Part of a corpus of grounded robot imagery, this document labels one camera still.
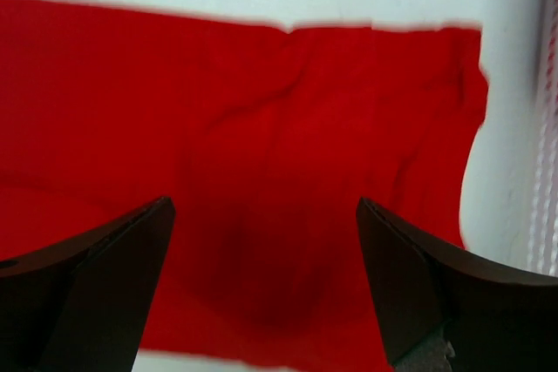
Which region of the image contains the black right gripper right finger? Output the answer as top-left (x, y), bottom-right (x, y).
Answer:
top-left (357, 199), bottom-right (557, 372)

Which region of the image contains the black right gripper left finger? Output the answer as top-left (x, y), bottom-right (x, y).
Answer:
top-left (1, 197), bottom-right (175, 372)

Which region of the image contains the red t shirt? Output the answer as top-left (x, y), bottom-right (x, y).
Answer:
top-left (1, 0), bottom-right (487, 371)

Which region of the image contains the white plastic laundry basket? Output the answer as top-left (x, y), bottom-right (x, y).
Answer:
top-left (527, 0), bottom-right (557, 276)

